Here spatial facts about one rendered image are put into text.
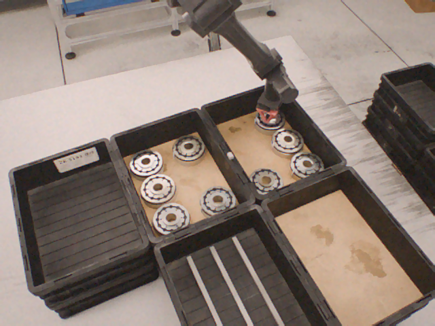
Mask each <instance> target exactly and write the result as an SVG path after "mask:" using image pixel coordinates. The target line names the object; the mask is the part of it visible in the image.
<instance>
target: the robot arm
mask: <svg viewBox="0 0 435 326"><path fill-rule="evenodd" d="M177 2H178V3H179V4H180V5H181V6H182V7H183V8H184V9H185V11H186V13H185V14H184V15H183V16H182V18H183V20H184V22H185V23H186V24H187V25H188V27H189V28H190V29H192V30H193V31H194V32H195V33H196V34H198V35H199V36H200V37H202V38H204V37H205V36H206V35H208V34H209V33H210V32H213V33H217V34H219V35H221V36H222V37H224V38H225V39H226V40H227V41H228V42H229V43H231V44H232V45H233V46H234V47H235V48H236V49H237V50H238V51H239V52H240V53H242V55H244V57H245V58H246V60H247V61H248V63H249V65H250V68H251V69H252V71H253V72H254V73H255V74H256V75H257V76H258V77H259V78H260V79H261V80H262V81H264V80H266V84H265V90H264V92H263V94H262V96H261V97H260V99H259V100H258V105H257V108H256V109H257V110H258V112H259V113H260V115H261V116H262V119H263V120H264V122H266V123H269V122H270V121H271V120H272V119H273V118H274V117H275V116H276V114H277V112H278V111H277V109H278V108H279V107H280V106H281V105H282V103H285V104H287V103H291V102H292V101H294V100H295V99H296V98H297V97H298V94H299V91H298V89H297V88H296V86H295V85H294V84H293V82H292V81H291V79H290V78H289V77H288V74H287V73H286V68H285V67H284V66H283V65H284V63H283V62H282V60H283V58H282V57H281V55H280V54H279V53H278V51H277V50H276V49H275V48H273V49H271V50H270V49H269V48H268V47H267V46H266V44H263V43H260V42H258V41H256V39H255V38H254V37H253V35H252V34H251V33H249V32H248V30H247V29H246V28H245V27H244V26H243V25H242V24H241V23H240V22H239V20H238V19H237V18H236V14H235V12H234V11H235V10H237V9H238V8H239V7H240V6H241V5H242V2H241V0H177ZM264 112H266V113H269V115H270V117H269V118H268V119H266V117H265V114H264Z"/></svg>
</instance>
